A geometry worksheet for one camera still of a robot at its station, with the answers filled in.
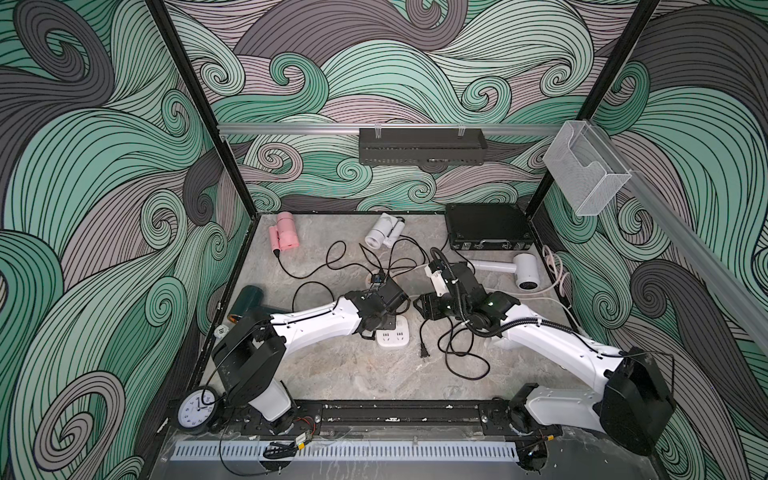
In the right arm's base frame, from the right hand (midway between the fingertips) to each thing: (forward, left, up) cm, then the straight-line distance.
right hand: (419, 303), depth 81 cm
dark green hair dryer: (+6, +52, -7) cm, 53 cm away
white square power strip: (-6, +6, -10) cm, 13 cm away
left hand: (-1, +9, -5) cm, 10 cm away
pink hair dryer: (+32, +47, -8) cm, 57 cm away
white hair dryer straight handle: (+16, -38, -7) cm, 42 cm away
